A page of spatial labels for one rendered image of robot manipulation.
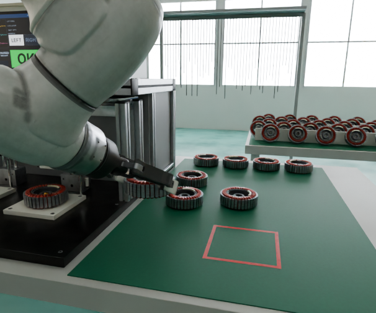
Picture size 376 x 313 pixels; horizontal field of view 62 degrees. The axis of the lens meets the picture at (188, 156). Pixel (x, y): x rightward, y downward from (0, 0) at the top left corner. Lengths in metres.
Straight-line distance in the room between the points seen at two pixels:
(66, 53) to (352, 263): 0.65
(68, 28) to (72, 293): 0.46
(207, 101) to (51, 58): 6.85
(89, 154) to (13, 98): 0.14
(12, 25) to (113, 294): 0.81
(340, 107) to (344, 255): 6.58
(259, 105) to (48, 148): 6.77
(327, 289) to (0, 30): 1.07
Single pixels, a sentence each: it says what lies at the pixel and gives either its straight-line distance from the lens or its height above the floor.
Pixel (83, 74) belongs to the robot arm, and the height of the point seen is 1.12.
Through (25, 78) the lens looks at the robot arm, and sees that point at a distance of 0.43.
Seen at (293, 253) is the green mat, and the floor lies 0.75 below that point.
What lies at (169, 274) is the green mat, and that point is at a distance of 0.65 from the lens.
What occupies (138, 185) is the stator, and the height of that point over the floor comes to 0.90.
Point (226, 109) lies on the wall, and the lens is 7.18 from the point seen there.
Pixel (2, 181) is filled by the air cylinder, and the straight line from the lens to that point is 1.21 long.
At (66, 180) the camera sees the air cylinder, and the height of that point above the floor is 0.80.
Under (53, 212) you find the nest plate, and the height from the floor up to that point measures 0.78.
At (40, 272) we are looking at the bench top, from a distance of 0.71.
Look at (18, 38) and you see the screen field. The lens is 1.09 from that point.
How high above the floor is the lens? 1.12
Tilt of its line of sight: 14 degrees down
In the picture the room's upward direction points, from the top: 1 degrees clockwise
